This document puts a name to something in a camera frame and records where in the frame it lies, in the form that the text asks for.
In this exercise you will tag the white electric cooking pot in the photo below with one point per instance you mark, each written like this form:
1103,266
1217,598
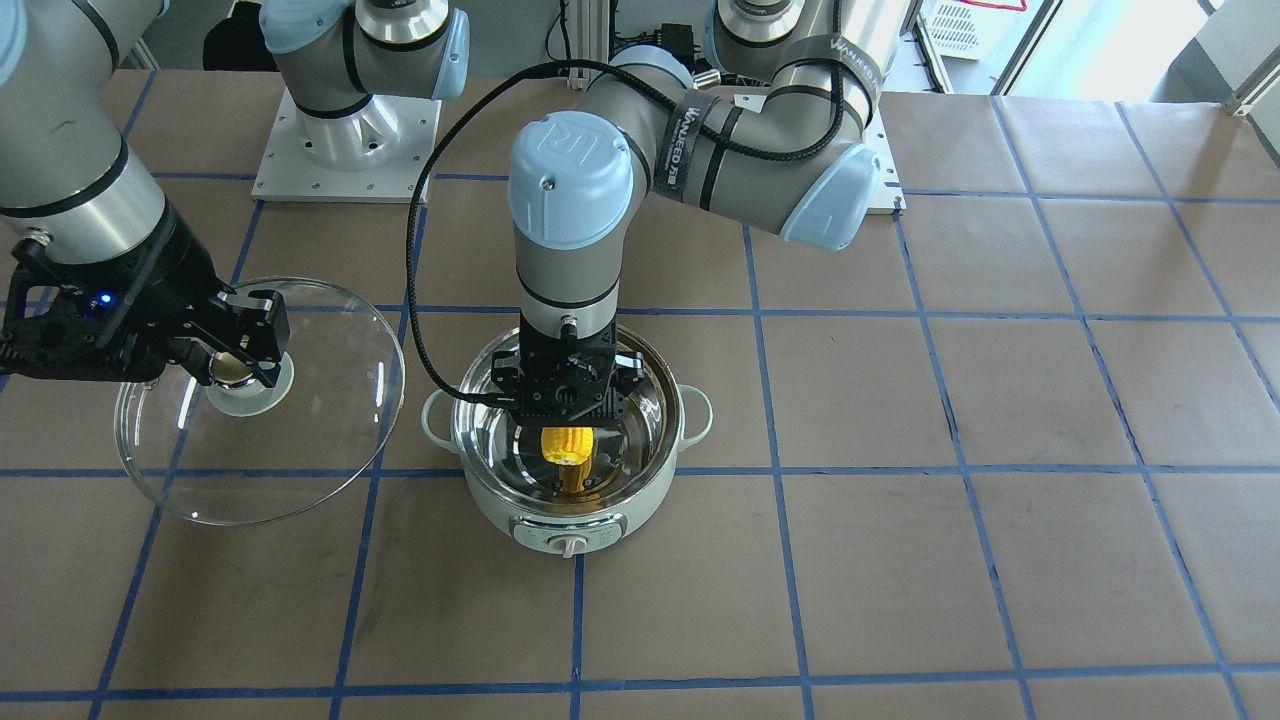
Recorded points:
567,510

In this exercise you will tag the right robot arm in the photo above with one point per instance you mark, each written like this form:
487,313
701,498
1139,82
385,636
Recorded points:
71,179

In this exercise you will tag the yellow corn cob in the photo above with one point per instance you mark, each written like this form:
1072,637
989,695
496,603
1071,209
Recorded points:
570,450

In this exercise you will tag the white perforated box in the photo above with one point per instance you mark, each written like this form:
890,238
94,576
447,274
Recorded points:
970,30

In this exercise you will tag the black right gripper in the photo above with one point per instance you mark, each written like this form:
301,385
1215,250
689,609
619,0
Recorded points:
178,272

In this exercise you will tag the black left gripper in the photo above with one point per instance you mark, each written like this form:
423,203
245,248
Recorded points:
628,379

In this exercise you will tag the black power adapter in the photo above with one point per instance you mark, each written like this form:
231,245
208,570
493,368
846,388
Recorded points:
678,39

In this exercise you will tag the glass pot lid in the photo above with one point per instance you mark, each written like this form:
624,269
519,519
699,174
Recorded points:
237,453

